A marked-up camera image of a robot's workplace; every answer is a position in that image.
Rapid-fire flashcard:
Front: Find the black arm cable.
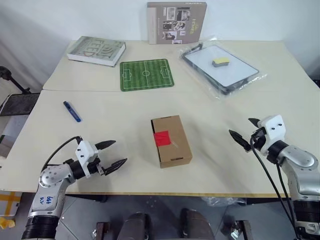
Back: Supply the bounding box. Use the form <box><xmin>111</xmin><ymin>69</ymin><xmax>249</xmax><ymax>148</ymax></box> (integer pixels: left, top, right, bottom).
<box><xmin>42</xmin><ymin>136</ymin><xmax>84</xmax><ymax>173</ymax></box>
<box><xmin>249</xmin><ymin>134</ymin><xmax>301</xmax><ymax>240</ymax></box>

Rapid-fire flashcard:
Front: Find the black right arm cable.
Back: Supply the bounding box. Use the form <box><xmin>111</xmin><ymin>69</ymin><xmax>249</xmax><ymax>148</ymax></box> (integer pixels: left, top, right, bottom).
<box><xmin>249</xmin><ymin>134</ymin><xmax>301</xmax><ymax>240</ymax></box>

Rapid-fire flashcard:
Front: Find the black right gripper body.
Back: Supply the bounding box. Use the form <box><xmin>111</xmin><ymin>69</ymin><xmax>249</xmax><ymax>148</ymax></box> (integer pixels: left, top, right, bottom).
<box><xmin>249</xmin><ymin>127</ymin><xmax>268</xmax><ymax>153</ymax></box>

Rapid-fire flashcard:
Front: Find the thick grey-green book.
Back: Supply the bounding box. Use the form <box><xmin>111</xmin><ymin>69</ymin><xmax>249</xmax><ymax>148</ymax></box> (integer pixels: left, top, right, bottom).
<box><xmin>66</xmin><ymin>36</ymin><xmax>127</xmax><ymax>68</ymax></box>

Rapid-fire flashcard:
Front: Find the green soccer field mat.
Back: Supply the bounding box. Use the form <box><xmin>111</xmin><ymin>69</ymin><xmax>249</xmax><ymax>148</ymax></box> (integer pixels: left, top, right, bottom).
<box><xmin>119</xmin><ymin>58</ymin><xmax>175</xmax><ymax>92</ymax></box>

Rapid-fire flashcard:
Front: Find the black framed whiteboard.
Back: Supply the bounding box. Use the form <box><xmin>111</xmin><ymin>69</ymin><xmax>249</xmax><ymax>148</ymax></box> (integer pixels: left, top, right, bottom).
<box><xmin>183</xmin><ymin>43</ymin><xmax>259</xmax><ymax>95</ymax></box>

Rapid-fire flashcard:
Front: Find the brown metal block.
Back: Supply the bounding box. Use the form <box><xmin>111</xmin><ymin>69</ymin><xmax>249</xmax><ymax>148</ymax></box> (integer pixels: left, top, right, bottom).
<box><xmin>96</xmin><ymin>221</ymin><xmax>111</xmax><ymax>240</ymax></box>

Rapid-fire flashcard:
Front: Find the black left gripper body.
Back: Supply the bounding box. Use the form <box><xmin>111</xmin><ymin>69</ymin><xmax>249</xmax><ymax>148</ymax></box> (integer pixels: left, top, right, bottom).
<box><xmin>87</xmin><ymin>157</ymin><xmax>106</xmax><ymax>177</ymax></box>

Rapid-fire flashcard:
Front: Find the whiteboard in plastic wrap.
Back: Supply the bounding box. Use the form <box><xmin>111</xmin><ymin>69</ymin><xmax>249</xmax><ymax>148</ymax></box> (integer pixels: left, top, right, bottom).
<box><xmin>178</xmin><ymin>37</ymin><xmax>267</xmax><ymax>101</ymax></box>

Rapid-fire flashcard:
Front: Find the black tripod stand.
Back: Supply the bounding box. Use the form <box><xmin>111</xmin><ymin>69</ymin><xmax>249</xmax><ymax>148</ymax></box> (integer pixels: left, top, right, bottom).
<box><xmin>0</xmin><ymin>66</ymin><xmax>32</xmax><ymax>95</ymax></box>

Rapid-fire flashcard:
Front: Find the brown photo printed box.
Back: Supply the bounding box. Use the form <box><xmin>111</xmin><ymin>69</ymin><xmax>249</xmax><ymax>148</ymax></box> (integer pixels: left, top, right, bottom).
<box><xmin>146</xmin><ymin>1</ymin><xmax>208</xmax><ymax>45</ymax></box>

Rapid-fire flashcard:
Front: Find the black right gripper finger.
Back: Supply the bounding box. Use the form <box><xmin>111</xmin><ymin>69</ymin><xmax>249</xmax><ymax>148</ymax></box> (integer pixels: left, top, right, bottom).
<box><xmin>228</xmin><ymin>129</ymin><xmax>251</xmax><ymax>152</ymax></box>
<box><xmin>247</xmin><ymin>117</ymin><xmax>262</xmax><ymax>129</ymax></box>

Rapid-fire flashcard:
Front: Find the yellow sponge eraser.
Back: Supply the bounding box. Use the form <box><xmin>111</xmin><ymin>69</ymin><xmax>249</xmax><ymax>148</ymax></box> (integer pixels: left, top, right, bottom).
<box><xmin>211</xmin><ymin>56</ymin><xmax>231</xmax><ymax>68</ymax></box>

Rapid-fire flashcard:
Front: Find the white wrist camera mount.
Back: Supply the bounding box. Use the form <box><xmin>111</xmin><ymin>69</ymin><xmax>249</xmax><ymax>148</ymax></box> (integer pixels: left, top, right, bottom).
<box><xmin>74</xmin><ymin>140</ymin><xmax>100</xmax><ymax>179</ymax></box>
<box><xmin>257</xmin><ymin>114</ymin><xmax>286</xmax><ymax>153</ymax></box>

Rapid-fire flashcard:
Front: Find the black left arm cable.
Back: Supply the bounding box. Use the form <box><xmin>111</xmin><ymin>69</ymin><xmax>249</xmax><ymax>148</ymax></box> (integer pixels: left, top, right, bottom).
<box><xmin>42</xmin><ymin>136</ymin><xmax>84</xmax><ymax>173</ymax></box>

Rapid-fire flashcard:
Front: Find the crumpled clear plastic bag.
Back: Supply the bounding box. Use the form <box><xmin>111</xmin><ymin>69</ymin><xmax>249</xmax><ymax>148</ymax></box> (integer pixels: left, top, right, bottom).
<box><xmin>201</xmin><ymin>196</ymin><xmax>248</xmax><ymax>207</ymax></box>

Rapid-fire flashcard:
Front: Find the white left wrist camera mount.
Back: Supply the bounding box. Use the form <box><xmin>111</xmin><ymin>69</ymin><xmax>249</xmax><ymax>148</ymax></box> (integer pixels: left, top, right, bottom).
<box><xmin>74</xmin><ymin>140</ymin><xmax>100</xmax><ymax>179</ymax></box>

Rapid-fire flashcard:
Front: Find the blue marker pen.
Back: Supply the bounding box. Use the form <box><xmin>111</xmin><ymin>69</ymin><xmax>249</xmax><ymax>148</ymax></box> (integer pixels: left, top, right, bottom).
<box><xmin>62</xmin><ymin>100</ymin><xmax>83</xmax><ymax>123</ymax></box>

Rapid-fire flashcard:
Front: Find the red tape strip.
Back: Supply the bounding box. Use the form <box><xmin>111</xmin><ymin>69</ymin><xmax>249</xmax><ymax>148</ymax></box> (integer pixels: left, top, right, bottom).
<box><xmin>153</xmin><ymin>130</ymin><xmax>171</xmax><ymax>147</ymax></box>

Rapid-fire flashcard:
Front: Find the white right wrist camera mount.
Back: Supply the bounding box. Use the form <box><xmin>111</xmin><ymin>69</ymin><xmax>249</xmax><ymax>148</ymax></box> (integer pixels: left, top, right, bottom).
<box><xmin>257</xmin><ymin>114</ymin><xmax>286</xmax><ymax>153</ymax></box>

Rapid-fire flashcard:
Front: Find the dark rounded shape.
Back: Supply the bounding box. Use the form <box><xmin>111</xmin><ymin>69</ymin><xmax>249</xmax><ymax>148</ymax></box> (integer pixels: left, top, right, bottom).
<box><xmin>117</xmin><ymin>211</ymin><xmax>152</xmax><ymax>240</ymax></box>
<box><xmin>179</xmin><ymin>207</ymin><xmax>216</xmax><ymax>240</ymax></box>

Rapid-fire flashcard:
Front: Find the brown cardboard box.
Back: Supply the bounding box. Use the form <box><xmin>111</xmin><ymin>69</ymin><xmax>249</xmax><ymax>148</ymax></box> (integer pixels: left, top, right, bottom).
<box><xmin>150</xmin><ymin>114</ymin><xmax>193</xmax><ymax>169</ymax></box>

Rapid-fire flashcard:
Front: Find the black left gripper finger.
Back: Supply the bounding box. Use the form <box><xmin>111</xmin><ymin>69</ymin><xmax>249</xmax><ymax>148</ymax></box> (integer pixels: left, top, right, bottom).
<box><xmin>95</xmin><ymin>139</ymin><xmax>117</xmax><ymax>152</ymax></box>
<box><xmin>103</xmin><ymin>157</ymin><xmax>128</xmax><ymax>176</ymax></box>

